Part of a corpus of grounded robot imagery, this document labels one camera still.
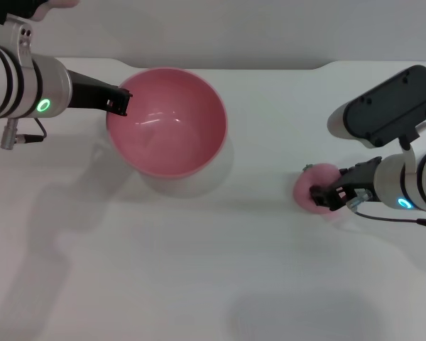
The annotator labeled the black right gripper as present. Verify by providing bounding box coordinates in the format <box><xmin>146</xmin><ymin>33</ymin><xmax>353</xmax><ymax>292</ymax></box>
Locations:
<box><xmin>309</xmin><ymin>156</ymin><xmax>382</xmax><ymax>212</ymax></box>

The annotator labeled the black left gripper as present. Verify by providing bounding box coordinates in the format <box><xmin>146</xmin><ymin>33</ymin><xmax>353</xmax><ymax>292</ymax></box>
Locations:
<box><xmin>66</xmin><ymin>70</ymin><xmax>133</xmax><ymax>118</ymax></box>

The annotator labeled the pink fuzzy peach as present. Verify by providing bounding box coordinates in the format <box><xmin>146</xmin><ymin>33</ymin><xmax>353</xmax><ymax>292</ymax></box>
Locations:
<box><xmin>292</xmin><ymin>162</ymin><xmax>342</xmax><ymax>215</ymax></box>

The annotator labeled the pink bowl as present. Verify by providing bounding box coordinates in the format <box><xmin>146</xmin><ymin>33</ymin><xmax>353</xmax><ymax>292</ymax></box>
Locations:
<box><xmin>105</xmin><ymin>67</ymin><xmax>229</xmax><ymax>178</ymax></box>

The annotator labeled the right arm cable with connector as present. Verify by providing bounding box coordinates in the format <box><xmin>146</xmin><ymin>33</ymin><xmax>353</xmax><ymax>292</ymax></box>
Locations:
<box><xmin>346</xmin><ymin>189</ymin><xmax>426</xmax><ymax>230</ymax></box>

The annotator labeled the arm cable with connector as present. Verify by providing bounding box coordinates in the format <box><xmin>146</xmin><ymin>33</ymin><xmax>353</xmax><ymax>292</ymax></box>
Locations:
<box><xmin>0</xmin><ymin>117</ymin><xmax>48</xmax><ymax>151</ymax></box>
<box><xmin>346</xmin><ymin>189</ymin><xmax>426</xmax><ymax>230</ymax></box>

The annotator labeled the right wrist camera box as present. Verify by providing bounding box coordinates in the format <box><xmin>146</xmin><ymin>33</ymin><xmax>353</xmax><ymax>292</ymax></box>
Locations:
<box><xmin>327</xmin><ymin>65</ymin><xmax>426</xmax><ymax>150</ymax></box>

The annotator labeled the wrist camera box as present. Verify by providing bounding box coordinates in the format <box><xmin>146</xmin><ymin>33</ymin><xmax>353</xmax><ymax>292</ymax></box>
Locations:
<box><xmin>0</xmin><ymin>0</ymin><xmax>82</xmax><ymax>23</ymax></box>
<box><xmin>327</xmin><ymin>65</ymin><xmax>426</xmax><ymax>150</ymax></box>

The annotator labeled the left arm cable with connector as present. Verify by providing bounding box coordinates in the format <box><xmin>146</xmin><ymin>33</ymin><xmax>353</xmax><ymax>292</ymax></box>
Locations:
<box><xmin>0</xmin><ymin>117</ymin><xmax>48</xmax><ymax>151</ymax></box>

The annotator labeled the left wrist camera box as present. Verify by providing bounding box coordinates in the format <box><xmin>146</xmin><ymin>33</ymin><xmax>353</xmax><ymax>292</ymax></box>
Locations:
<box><xmin>0</xmin><ymin>0</ymin><xmax>82</xmax><ymax>23</ymax></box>

